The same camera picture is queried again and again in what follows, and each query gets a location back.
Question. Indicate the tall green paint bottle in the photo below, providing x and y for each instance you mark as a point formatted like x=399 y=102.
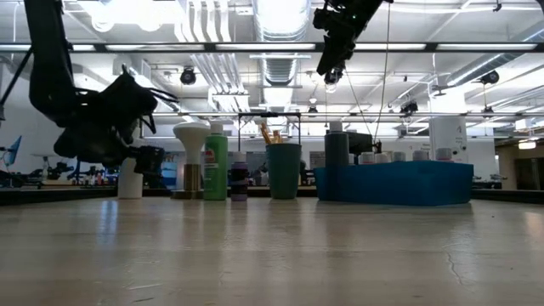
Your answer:
x=215 y=170

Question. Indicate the black lab workbench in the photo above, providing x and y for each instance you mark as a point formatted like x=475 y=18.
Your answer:
x=64 y=194

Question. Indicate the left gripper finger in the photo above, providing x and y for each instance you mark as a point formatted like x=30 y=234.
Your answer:
x=151 y=161

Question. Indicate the green plastic cup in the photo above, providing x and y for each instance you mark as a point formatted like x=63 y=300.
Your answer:
x=283 y=174

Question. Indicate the tall black bottle white cap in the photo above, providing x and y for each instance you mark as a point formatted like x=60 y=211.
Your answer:
x=336 y=149

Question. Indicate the black frame beam light strips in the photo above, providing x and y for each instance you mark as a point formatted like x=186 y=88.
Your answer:
x=255 y=47

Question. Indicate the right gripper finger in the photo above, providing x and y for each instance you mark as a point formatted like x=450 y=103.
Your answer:
x=336 y=61

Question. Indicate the black lab robot arm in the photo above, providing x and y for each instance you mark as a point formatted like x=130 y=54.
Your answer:
x=10 y=178
x=59 y=170

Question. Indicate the white cylindrical column unit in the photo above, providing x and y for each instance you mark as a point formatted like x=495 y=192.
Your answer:
x=448 y=136

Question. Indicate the blue board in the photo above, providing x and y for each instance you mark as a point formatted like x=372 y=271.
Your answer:
x=14 y=149

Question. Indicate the black computer monitor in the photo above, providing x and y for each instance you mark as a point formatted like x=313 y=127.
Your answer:
x=361 y=142

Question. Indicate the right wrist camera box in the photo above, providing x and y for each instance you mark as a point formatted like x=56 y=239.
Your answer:
x=325 y=18

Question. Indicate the blue plastic bin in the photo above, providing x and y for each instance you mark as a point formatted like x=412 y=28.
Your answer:
x=395 y=185

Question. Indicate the black ceiling spotlight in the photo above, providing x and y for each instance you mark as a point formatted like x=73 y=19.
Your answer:
x=188 y=77
x=409 y=107
x=491 y=77
x=333 y=80

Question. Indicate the silver ventilation duct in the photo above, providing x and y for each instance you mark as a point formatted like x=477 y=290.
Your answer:
x=280 y=17

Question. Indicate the purple paint bottle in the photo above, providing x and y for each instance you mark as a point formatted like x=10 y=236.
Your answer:
x=239 y=178

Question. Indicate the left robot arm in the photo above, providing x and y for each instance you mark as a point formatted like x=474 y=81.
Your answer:
x=49 y=51

